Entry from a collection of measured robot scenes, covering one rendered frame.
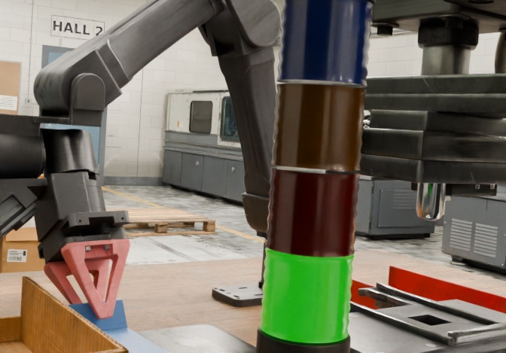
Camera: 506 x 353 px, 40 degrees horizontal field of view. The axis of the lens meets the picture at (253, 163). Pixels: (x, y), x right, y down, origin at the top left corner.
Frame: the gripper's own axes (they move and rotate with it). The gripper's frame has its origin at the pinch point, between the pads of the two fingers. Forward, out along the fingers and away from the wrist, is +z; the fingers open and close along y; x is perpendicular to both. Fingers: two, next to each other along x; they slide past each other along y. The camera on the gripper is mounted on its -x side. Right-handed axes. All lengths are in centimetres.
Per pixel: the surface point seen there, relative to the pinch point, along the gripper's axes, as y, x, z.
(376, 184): -412, 516, -177
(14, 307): -18.1, -2.2, -6.0
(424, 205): 34.9, 10.4, 2.8
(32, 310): -0.7, -6.2, -1.4
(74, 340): 9.6, -6.7, 3.8
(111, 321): 0.4, 1.1, 1.0
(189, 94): -767, 565, -488
